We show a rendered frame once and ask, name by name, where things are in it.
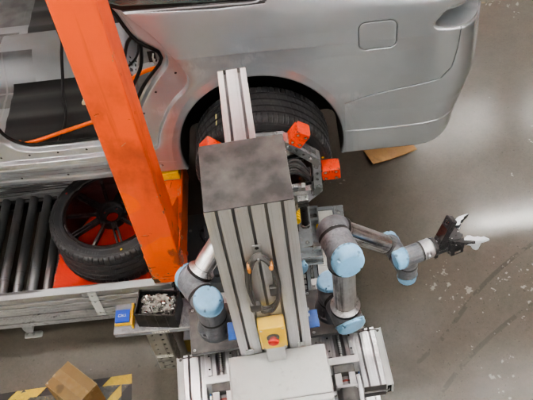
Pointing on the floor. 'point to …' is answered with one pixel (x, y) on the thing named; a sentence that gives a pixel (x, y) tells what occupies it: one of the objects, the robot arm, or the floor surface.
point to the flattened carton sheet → (388, 153)
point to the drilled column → (165, 349)
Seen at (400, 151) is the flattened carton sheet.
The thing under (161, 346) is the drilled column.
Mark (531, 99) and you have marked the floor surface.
